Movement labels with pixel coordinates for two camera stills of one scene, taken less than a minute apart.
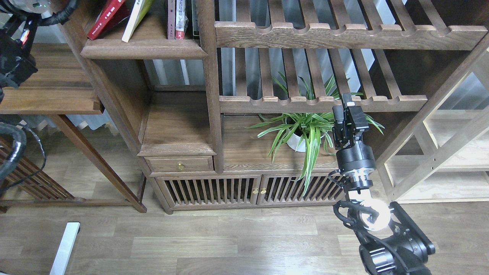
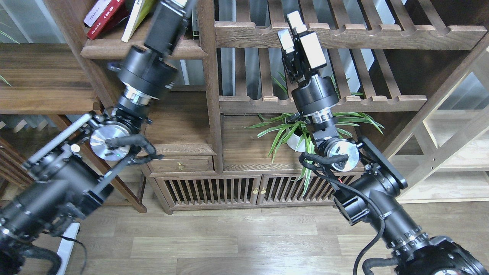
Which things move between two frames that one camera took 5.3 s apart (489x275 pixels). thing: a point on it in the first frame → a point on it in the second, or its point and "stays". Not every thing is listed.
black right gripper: x=356 y=159 → x=314 y=92
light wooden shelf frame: x=442 y=157 stays
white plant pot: x=296 y=142 stays
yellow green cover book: x=141 y=8 stays
